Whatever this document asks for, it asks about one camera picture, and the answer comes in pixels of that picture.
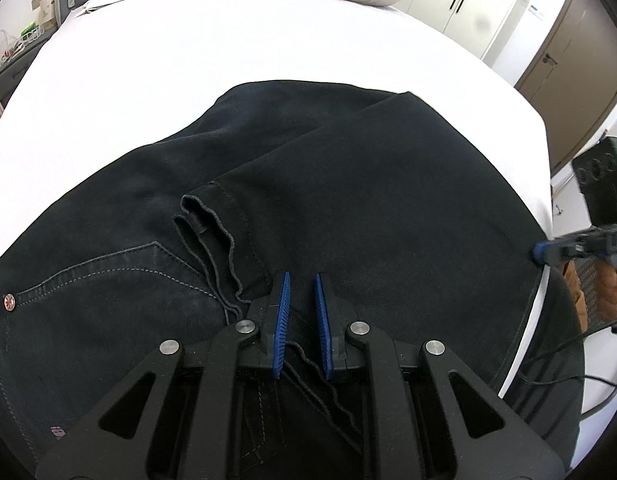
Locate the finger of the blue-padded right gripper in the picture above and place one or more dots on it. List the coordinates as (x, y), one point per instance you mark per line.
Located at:
(550, 252)

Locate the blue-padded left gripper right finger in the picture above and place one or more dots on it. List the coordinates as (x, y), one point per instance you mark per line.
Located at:
(425, 414)

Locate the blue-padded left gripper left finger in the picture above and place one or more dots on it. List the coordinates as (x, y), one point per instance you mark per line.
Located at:
(181, 412)

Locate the black denim pants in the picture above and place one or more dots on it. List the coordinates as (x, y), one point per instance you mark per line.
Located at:
(177, 239)

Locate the person's right hand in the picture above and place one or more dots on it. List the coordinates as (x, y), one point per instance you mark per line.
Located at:
(606, 291)

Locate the brown wooden door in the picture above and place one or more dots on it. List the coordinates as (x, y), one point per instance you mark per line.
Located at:
(572, 81)

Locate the white bed mattress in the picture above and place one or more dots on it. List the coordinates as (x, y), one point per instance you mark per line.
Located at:
(124, 73)

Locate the dark grey nightstand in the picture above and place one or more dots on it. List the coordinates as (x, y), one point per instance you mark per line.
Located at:
(13, 71)

